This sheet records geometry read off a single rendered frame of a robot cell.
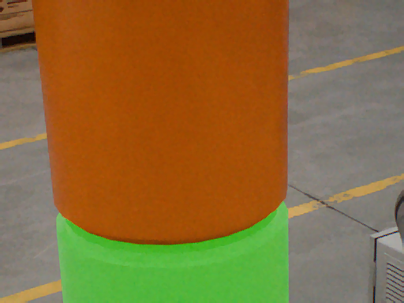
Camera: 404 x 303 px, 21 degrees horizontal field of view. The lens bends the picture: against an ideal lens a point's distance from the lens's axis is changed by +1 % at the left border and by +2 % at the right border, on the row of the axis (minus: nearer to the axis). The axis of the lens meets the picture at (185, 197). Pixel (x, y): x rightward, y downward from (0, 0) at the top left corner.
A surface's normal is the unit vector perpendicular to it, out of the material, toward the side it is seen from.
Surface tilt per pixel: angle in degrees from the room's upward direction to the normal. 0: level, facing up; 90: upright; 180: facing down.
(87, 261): 90
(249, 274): 90
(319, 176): 0
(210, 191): 90
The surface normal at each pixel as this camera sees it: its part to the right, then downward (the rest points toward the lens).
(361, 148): -0.04, -0.91
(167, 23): 0.11, 0.40
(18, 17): 0.52, 0.36
